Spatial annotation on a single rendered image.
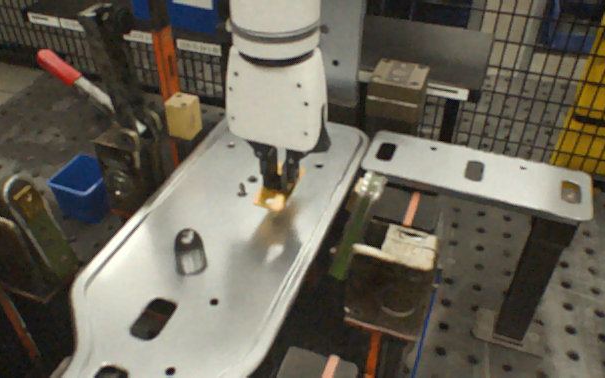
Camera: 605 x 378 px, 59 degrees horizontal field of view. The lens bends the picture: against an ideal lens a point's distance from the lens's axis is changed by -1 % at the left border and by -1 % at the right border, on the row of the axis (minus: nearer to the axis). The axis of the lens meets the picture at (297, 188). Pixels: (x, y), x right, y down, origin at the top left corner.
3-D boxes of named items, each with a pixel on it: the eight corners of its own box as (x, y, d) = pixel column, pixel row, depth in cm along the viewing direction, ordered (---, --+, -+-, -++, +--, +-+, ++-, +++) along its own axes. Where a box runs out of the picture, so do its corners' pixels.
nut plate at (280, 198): (281, 212, 61) (280, 204, 61) (250, 204, 62) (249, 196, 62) (307, 169, 67) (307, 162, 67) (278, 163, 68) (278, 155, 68)
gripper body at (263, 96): (211, 44, 51) (221, 141, 59) (312, 62, 49) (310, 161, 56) (245, 15, 57) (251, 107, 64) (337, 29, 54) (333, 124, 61)
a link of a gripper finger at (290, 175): (280, 145, 59) (281, 192, 63) (307, 152, 58) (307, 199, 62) (291, 130, 61) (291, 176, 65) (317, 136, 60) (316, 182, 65)
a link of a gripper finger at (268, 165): (239, 136, 60) (243, 183, 65) (265, 142, 59) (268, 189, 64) (251, 121, 63) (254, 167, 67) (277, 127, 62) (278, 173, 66)
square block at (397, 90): (393, 263, 99) (421, 89, 76) (351, 252, 101) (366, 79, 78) (403, 234, 105) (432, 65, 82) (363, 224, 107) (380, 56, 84)
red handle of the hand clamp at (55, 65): (137, 137, 66) (29, 54, 64) (131, 147, 67) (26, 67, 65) (155, 120, 69) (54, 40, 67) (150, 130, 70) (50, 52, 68)
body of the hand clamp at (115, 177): (174, 325, 89) (132, 151, 66) (139, 312, 91) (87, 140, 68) (192, 298, 93) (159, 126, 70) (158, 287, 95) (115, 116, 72)
